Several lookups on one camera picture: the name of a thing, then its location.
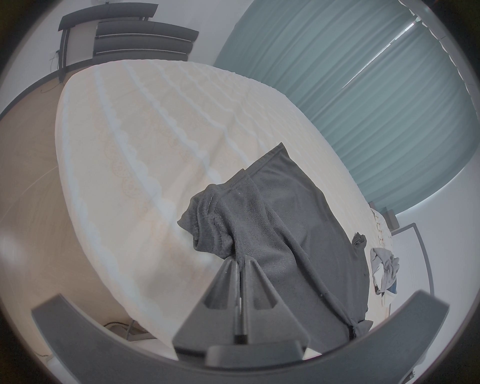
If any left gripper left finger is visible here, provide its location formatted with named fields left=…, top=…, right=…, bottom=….
left=172, top=258, right=241, bottom=352

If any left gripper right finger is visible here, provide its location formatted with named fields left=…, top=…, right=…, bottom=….
left=241, top=257, right=309, bottom=349

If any black T-shirt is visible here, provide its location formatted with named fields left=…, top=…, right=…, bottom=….
left=177, top=142, right=374, bottom=355

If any pile of clothes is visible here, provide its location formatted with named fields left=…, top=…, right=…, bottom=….
left=369, top=247, right=401, bottom=297

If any bed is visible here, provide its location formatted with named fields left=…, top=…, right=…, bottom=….
left=54, top=60, right=436, bottom=361

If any white printed pillow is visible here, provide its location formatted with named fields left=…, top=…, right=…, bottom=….
left=369, top=208, right=394, bottom=250

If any grey bedside table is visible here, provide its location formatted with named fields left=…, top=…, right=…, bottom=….
left=368, top=200, right=401, bottom=230

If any blue-green curtain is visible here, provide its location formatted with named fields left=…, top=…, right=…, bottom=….
left=300, top=19, right=479, bottom=214
left=214, top=0, right=417, bottom=113

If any black chest of drawers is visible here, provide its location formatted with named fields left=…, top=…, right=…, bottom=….
left=57, top=3, right=200, bottom=81

